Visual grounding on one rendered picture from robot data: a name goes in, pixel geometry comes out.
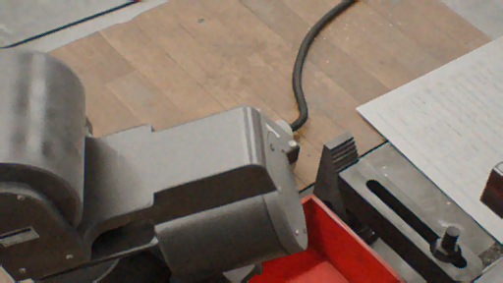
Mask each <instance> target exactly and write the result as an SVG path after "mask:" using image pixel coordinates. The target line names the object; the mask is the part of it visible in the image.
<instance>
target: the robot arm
mask: <svg viewBox="0 0 503 283"><path fill-rule="evenodd" d="M85 103H86V96H85V90H84V83H83V81H82V79H80V77H79V76H78V73H76V72H75V71H74V70H73V69H72V67H70V66H69V65H67V64H66V62H64V61H61V60H60V59H59V58H57V57H55V56H53V55H49V54H47V53H44V52H41V51H38V50H35V49H27V48H8V49H0V266H2V267H3V268H4V269H5V272H7V273H8V274H9V275H10V276H11V277H12V279H13V280H14V281H15V282H16V283H18V282H21V281H24V280H27V279H31V280H32V281H33V282H34V283H250V282H249V281H248V280H249V279H250V278H252V276H253V275H254V274H255V273H256V272H257V273H258V274H260V273H261V271H262V265H261V262H263V261H266V260H272V259H274V258H277V257H280V256H283V255H292V254H295V253H298V252H301V251H304V250H306V249H307V225H306V219H305V215H304V211H303V207H302V204H301V197H300V194H299V188H298V187H297V185H296V182H295V176H294V174H293V171H292V169H291V166H290V163H289V159H288V157H287V155H286V152H285V151H284V149H283V145H282V143H281V142H280V141H279V140H278V138H277V135H276V134H275V133H274V132H272V131H269V130H268V128H267V127H266V125H265V121H264V120H263V118H262V116H261V115H260V113H259V111H258V109H255V108H254V107H252V106H249V105H240V106H236V107H234V108H231V109H225V110H222V111H220V112H216V113H214V114H211V115H205V116H203V117H200V118H197V119H194V120H192V121H186V122H184V123H181V124H178V125H175V126H173V127H167V128H164V129H162V130H158V131H155V129H154V128H153V127H152V125H151V124H150V122H144V123H142V124H139V125H137V126H133V127H129V128H126V129H123V130H120V131H118V132H115V133H112V134H107V135H104V136H101V137H95V136H94V135H93V125H92V123H91V122H90V121H89V118H88V117H87V115H85Z"/></svg>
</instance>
